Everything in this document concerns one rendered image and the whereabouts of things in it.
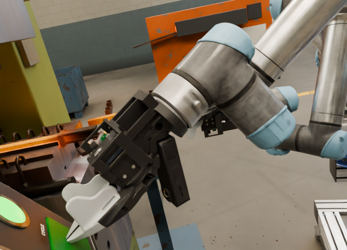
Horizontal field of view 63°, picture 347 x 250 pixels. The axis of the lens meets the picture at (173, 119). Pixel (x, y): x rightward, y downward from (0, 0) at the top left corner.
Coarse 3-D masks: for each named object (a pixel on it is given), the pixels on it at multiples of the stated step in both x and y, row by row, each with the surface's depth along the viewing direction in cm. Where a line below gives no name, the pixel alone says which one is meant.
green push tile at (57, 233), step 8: (48, 224) 37; (56, 224) 38; (48, 232) 35; (56, 232) 36; (64, 232) 38; (56, 240) 35; (64, 240) 36; (80, 240) 40; (56, 248) 33; (64, 248) 34; (72, 248) 36; (80, 248) 38; (88, 248) 39
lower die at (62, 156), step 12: (0, 144) 86; (48, 144) 76; (72, 144) 86; (0, 156) 77; (12, 156) 75; (24, 156) 74; (36, 156) 72; (48, 156) 72; (60, 156) 76; (72, 156) 85; (12, 168) 70; (24, 168) 69; (36, 168) 68; (48, 168) 68; (60, 168) 75; (0, 180) 69; (12, 180) 69; (36, 180) 69; (48, 180) 69
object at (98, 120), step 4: (104, 116) 114; (108, 116) 113; (112, 116) 112; (88, 120) 113; (92, 120) 112; (96, 120) 112; (100, 120) 112; (108, 120) 113; (88, 124) 112; (92, 124) 112
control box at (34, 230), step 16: (0, 192) 35; (16, 192) 38; (32, 208) 38; (0, 224) 29; (16, 224) 31; (32, 224) 34; (64, 224) 41; (0, 240) 27; (16, 240) 29; (32, 240) 31; (48, 240) 34
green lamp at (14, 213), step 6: (0, 198) 33; (0, 204) 32; (6, 204) 33; (12, 204) 34; (0, 210) 31; (6, 210) 32; (12, 210) 33; (18, 210) 34; (6, 216) 31; (12, 216) 32; (18, 216) 32; (24, 216) 34; (18, 222) 32
